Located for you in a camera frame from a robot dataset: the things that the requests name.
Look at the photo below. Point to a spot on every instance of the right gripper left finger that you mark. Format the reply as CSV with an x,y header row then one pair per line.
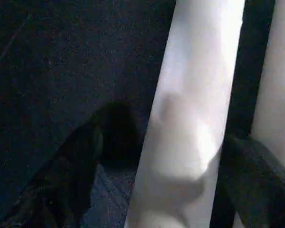
x,y
57,180

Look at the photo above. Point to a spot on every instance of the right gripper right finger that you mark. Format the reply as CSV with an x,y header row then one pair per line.
x,y
259,180

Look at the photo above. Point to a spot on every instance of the white plastic table leg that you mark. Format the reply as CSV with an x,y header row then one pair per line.
x,y
275,83
187,95

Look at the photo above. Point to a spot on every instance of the black mat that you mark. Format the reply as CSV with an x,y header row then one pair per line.
x,y
61,59

